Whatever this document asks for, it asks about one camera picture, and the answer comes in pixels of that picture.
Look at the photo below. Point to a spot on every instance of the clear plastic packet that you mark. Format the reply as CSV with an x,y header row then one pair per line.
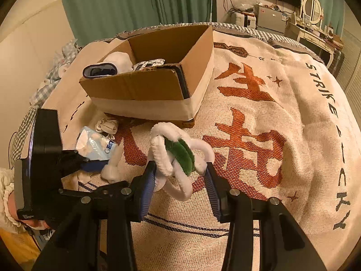
x,y
96,142

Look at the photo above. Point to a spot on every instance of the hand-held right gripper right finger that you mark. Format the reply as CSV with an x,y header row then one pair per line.
x,y
213,193

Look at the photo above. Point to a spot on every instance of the plaid bedding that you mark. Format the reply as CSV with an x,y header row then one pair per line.
x,y
48,76

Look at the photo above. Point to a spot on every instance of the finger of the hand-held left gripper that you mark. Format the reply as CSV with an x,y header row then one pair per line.
x,y
72,155
94,166

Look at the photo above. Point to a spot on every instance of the white appliance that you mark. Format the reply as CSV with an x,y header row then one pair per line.
x,y
244,19

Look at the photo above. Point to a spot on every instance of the white and green fuzzy flower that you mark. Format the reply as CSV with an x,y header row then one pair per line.
x,y
172,155

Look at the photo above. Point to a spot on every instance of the white dressing table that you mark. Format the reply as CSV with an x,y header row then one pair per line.
x,y
313,38

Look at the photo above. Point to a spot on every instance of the cardboard box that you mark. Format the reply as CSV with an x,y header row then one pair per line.
x,y
158,90

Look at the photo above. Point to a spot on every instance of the printed blanket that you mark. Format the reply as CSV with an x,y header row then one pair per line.
x,y
296,135

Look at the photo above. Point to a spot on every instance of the white louvered door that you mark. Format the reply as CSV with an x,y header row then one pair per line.
x,y
351,59

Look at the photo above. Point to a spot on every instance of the white oval mirror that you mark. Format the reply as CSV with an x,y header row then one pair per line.
x,y
311,7

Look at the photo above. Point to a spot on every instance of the white plush slipper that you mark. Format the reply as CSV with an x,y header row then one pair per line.
x,y
112,63

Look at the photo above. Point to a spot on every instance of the white crumpled sock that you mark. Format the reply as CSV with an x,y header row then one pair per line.
x,y
107,125

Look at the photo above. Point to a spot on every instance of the white fuzzy toy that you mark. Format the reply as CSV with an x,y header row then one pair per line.
x,y
112,166

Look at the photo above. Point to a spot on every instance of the person's left hand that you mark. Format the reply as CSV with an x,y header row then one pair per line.
x,y
33,225

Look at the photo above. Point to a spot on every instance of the black flat case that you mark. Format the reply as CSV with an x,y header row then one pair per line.
x,y
183,84

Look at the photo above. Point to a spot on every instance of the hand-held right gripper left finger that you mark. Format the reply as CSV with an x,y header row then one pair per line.
x,y
147,187

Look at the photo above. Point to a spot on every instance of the silver cabinet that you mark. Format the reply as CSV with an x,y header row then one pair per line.
x,y
272,18

